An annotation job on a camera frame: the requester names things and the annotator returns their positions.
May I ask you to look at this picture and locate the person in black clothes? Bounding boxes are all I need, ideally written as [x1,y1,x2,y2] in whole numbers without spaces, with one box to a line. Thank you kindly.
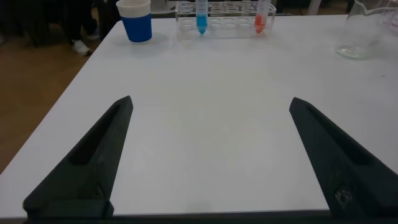
[60,0,101,57]

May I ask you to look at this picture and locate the test tube with blue pigment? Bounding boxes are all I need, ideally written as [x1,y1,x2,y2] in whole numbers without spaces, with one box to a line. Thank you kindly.
[195,0,208,35]

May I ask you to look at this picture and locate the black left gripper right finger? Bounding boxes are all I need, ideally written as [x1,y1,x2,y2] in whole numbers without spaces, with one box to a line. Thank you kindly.
[289,96,398,219]

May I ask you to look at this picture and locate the glass beaker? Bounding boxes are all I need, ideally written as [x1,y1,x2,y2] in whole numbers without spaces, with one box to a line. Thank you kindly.
[335,0,398,60]

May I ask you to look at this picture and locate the clear acrylic tube rack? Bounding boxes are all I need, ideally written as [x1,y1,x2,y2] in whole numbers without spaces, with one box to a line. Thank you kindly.
[175,1,277,40]

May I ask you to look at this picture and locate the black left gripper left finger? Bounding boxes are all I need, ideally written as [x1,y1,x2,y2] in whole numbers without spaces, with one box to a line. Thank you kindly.
[22,95,134,219]

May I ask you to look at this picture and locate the test tube with red pigment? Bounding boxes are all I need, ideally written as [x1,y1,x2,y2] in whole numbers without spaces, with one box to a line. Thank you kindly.
[254,0,271,34]

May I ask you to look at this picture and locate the blue white paper cup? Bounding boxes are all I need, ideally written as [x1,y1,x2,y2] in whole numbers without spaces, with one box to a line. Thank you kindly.
[116,0,153,44]

